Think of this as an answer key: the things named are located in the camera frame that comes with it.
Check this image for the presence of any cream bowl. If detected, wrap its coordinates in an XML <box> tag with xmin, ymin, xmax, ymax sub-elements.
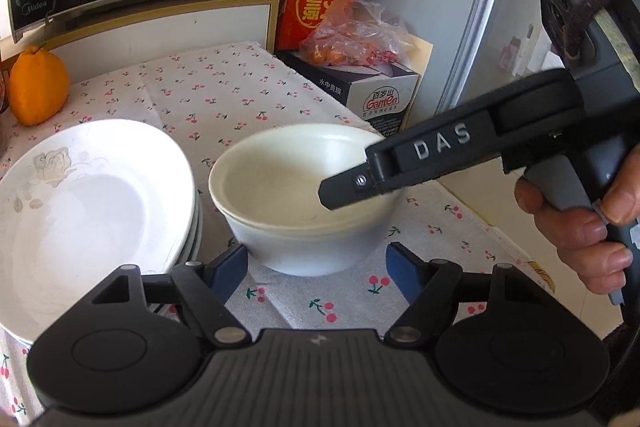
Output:
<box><xmin>208</xmin><ymin>124</ymin><xmax>399</xmax><ymax>277</ymax></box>

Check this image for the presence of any white cabinet shelf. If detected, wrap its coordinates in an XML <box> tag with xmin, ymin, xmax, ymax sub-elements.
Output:
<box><xmin>1</xmin><ymin>0</ymin><xmax>280</xmax><ymax>82</ymax></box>

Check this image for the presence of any white floral plate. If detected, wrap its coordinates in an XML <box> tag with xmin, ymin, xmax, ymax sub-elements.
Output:
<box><xmin>1</xmin><ymin>119</ymin><xmax>195</xmax><ymax>343</ymax></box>

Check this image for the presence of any dark blue cardboard box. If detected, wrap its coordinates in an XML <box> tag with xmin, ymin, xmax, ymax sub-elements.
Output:
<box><xmin>276</xmin><ymin>51</ymin><xmax>421</xmax><ymax>138</ymax></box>

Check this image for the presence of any cherry print tablecloth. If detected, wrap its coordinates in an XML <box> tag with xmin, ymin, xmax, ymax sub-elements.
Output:
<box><xmin>0</xmin><ymin>40</ymin><xmax>557</xmax><ymax>425</ymax></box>

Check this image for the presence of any plastic bag of fruit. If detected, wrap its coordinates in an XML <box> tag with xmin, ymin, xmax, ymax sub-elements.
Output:
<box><xmin>299</xmin><ymin>0</ymin><xmax>413</xmax><ymax>67</ymax></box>

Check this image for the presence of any right hand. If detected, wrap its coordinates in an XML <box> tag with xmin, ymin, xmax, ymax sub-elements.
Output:
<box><xmin>514</xmin><ymin>148</ymin><xmax>639</xmax><ymax>295</ymax></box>

